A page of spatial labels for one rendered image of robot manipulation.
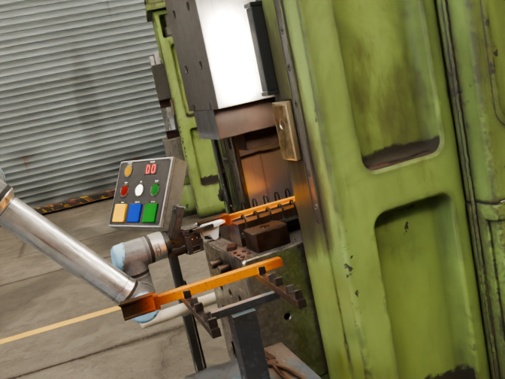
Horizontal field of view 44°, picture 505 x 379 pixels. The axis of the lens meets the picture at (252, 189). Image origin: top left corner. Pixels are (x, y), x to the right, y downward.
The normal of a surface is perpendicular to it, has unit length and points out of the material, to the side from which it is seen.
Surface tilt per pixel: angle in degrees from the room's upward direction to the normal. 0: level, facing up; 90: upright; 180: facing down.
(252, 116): 90
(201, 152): 90
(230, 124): 90
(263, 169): 90
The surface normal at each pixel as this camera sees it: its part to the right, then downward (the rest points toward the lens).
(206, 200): 0.16, 0.15
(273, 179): 0.40, 0.09
